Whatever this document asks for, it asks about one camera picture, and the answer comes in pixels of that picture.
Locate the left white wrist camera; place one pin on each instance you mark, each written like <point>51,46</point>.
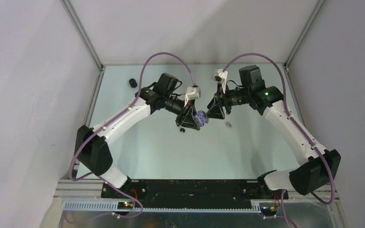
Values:
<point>192,93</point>

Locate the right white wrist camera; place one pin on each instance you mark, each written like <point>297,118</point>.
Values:
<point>220,76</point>

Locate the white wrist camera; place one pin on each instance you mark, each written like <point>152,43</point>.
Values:
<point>192,93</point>
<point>220,76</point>

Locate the black oval case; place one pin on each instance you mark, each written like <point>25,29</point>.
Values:
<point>133,83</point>

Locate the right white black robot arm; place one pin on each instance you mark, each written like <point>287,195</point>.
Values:
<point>317,165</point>

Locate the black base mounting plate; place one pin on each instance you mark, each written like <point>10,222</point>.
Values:
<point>194,194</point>

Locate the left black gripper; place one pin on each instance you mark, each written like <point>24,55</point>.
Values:
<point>186,116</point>

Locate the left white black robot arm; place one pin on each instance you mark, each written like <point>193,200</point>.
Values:
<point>92,147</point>

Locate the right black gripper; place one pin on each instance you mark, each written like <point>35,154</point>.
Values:
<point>216,109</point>

